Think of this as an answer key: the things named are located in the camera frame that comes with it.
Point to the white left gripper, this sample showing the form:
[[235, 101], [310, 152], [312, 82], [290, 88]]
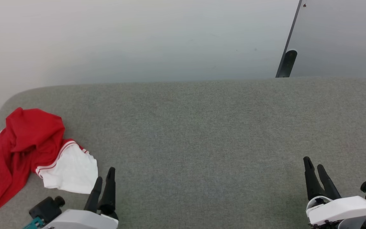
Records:
[[81, 221]]

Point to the grey panel with black edge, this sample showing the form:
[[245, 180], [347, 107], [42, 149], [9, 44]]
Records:
[[338, 38]]

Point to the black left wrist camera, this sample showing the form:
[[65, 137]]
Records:
[[46, 208]]

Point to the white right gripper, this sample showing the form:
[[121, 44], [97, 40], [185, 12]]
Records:
[[342, 210]]

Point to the teal connector piece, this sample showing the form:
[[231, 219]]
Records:
[[33, 223]]

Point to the red and white basketball jersey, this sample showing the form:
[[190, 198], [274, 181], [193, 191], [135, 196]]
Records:
[[27, 133]]

